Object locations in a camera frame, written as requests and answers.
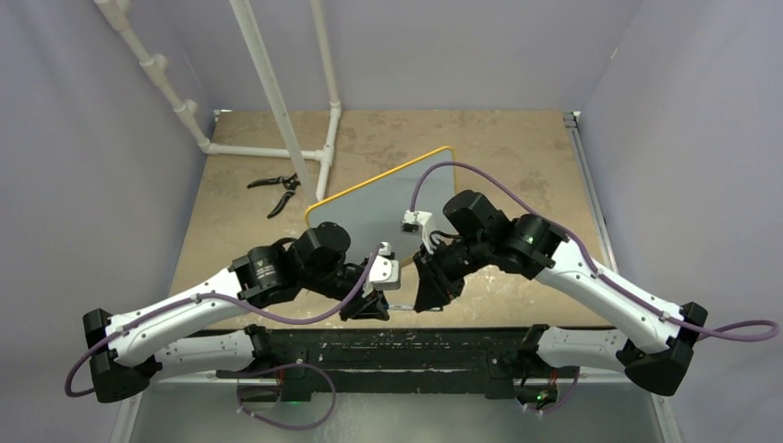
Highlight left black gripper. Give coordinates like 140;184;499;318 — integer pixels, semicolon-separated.
302;263;391;320

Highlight aluminium table frame rail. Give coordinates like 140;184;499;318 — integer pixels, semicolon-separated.
562;111;683;443

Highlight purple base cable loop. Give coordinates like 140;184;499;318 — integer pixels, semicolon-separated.
235;364;338;430

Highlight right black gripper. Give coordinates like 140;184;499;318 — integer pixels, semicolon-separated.
414;234;492;312

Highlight yellow framed whiteboard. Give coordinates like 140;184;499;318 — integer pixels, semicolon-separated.
305;146;454;267

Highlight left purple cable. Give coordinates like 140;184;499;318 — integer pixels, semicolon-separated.
64;244;383;400

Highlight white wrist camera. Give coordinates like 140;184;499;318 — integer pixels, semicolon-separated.
365;242;402;293
401;210;437;255

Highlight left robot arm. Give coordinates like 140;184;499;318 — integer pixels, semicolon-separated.
66;222;401;403

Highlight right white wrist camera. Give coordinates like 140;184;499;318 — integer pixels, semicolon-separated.
401;210;437;255

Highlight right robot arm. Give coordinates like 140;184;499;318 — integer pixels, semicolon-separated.
402;190;707;396

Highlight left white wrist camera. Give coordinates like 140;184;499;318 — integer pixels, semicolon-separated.
365;242;402;293

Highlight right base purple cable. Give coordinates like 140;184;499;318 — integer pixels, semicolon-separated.
520;365;581;417

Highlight black handled pliers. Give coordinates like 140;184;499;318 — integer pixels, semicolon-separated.
246;173;302;220

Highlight white PVC pipe frame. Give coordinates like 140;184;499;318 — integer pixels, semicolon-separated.
94;1;343;204

